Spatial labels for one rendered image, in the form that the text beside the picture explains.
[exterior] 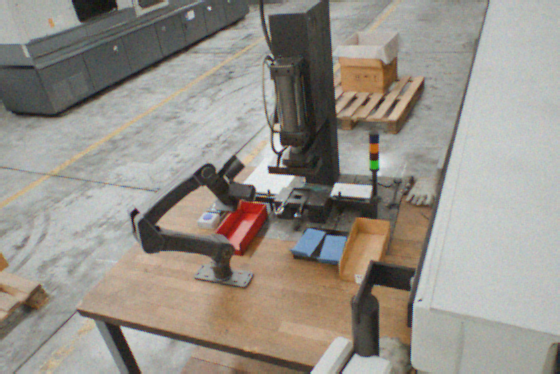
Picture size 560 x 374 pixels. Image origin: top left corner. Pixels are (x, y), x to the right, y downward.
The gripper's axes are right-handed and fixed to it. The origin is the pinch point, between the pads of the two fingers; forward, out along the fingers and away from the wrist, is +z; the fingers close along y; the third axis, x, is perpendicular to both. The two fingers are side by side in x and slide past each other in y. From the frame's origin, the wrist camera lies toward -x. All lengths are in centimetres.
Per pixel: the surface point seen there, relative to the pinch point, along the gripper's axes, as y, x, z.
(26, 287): -29, 177, 89
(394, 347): -35, -55, 2
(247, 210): 10.3, 10.0, 26.8
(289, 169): 20.2, -11.5, 8.4
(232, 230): -0.5, 11.5, 22.0
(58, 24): 300, 413, 169
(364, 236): 4.0, -38.5, 26.0
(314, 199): 15.7, -18.2, 23.0
